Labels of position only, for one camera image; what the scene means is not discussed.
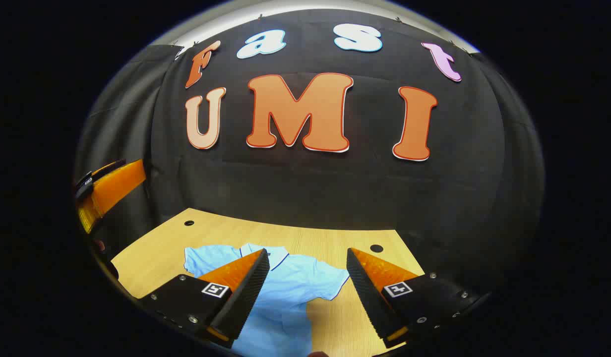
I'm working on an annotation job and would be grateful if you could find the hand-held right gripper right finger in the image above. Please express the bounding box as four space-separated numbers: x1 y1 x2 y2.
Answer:
345 247 492 349

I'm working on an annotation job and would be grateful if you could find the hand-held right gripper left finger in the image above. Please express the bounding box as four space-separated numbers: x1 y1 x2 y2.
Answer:
138 248 271 349

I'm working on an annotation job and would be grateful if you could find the light blue T-shirt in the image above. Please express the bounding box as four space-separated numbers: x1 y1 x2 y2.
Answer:
183 243 351 357

